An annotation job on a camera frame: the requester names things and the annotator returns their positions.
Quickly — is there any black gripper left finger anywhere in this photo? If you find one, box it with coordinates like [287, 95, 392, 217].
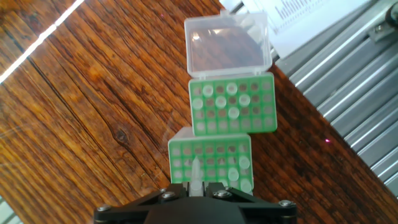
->
[94, 182, 190, 224]

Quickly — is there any white printed paper sheet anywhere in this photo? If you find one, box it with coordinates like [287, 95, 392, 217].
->
[242, 0, 371, 59]

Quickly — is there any clear box green tip rack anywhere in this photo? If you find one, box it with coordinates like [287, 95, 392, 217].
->
[183, 9, 278, 137]
[167, 126, 254, 196]

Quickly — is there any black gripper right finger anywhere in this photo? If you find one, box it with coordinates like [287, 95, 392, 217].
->
[203, 182, 298, 224]

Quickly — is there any brown wooden board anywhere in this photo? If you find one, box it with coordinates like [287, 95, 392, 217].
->
[0, 0, 398, 224]

